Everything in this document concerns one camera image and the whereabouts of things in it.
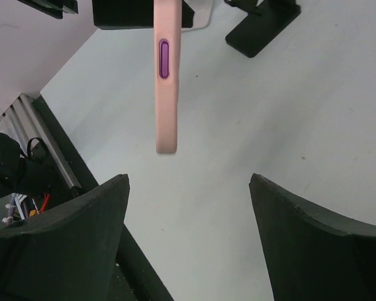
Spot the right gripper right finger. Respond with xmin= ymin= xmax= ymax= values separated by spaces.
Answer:
xmin=249 ymin=174 xmax=376 ymax=300

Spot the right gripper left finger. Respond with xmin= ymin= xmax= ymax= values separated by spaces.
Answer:
xmin=0 ymin=174 xmax=129 ymax=301

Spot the black block phone stand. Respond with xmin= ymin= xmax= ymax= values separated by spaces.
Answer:
xmin=225 ymin=0 xmax=301 ymax=58

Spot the pink case phone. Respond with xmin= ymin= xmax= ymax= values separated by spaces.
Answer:
xmin=154 ymin=0 xmax=182 ymax=154

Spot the clear acrylic phone stand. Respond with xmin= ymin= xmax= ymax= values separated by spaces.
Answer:
xmin=182 ymin=0 xmax=214 ymax=32

